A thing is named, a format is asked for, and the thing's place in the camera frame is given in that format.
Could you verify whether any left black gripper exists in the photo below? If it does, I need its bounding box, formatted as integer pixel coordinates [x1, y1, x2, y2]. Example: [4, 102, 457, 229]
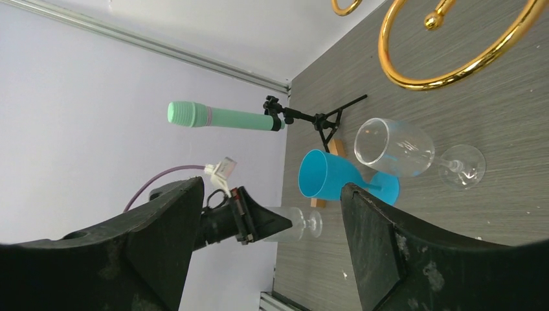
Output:
[229, 187, 293, 245]

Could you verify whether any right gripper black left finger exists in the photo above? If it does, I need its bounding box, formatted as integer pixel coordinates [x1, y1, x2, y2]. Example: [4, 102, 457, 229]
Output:
[1, 177, 204, 310]

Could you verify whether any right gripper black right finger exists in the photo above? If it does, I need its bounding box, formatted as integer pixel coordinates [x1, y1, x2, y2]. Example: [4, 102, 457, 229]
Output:
[341, 183, 548, 310]

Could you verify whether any clear patterned wine glass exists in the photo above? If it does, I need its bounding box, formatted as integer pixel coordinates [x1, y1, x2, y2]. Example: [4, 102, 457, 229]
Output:
[263, 207, 323, 242]

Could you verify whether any blue wine glass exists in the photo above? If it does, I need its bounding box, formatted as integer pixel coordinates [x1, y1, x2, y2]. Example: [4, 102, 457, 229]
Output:
[298, 150, 400, 205]

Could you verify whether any clear plain wine glass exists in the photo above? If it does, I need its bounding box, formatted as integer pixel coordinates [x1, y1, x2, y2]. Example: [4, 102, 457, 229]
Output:
[353, 118, 486, 190]

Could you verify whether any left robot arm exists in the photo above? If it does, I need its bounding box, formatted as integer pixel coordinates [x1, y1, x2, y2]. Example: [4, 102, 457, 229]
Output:
[194, 187, 293, 250]

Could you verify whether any black tripod stand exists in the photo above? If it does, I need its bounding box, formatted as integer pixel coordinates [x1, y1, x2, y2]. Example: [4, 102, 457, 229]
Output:
[263, 94, 368, 152]

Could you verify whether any mint green microphone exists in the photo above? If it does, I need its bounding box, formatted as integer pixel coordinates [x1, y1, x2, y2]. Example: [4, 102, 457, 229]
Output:
[167, 101, 285, 132]

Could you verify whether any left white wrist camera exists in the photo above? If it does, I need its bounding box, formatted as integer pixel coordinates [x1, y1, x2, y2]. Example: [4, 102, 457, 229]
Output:
[204, 157, 237, 198]

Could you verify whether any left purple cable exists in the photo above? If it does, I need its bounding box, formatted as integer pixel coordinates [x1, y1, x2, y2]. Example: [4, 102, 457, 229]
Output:
[123, 165, 207, 213]

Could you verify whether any gold wire glass rack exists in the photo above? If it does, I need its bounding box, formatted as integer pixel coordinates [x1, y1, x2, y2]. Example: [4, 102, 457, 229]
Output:
[315, 1, 548, 108]

